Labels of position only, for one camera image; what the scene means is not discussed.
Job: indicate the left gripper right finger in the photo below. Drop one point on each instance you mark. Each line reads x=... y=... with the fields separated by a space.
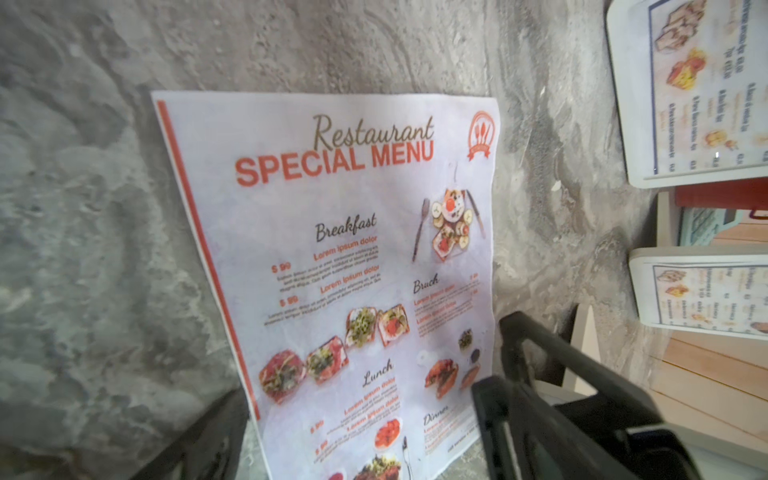
x=525 y=437

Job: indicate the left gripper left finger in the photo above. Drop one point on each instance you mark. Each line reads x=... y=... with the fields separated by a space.
x=209 y=449

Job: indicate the white narrow rack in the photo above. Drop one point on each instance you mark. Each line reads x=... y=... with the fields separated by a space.
x=629 y=47
x=642 y=260
x=714 y=456

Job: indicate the dim sum menu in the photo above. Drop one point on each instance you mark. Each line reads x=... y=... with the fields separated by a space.
x=708 y=64
x=716 y=298

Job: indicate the red white menu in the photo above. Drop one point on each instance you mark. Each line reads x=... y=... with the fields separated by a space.
x=348 y=241

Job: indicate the grey desk calculator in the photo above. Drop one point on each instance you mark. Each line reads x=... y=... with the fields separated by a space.
x=700 y=226

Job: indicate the red pen cup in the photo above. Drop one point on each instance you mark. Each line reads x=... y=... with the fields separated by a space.
x=746 y=194

